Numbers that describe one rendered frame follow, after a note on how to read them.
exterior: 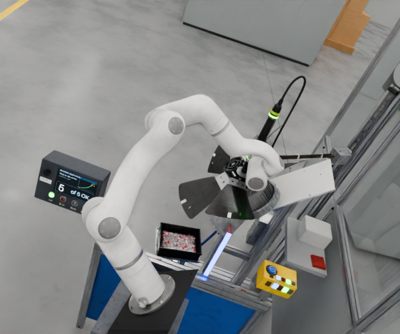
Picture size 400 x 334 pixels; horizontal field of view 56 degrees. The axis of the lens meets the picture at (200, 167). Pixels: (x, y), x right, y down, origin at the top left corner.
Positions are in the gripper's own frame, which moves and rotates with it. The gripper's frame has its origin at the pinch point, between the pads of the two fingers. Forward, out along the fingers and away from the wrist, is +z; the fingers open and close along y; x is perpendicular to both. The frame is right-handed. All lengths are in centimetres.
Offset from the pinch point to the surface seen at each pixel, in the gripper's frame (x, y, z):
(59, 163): -21, -76, -38
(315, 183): -17.3, 37.5, 9.4
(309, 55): -131, 123, 572
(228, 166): -26.3, -6.9, 8.9
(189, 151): -148, -28, 174
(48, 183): -30, -79, -42
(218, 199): -29.2, -7.6, -15.4
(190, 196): -49, -20, 1
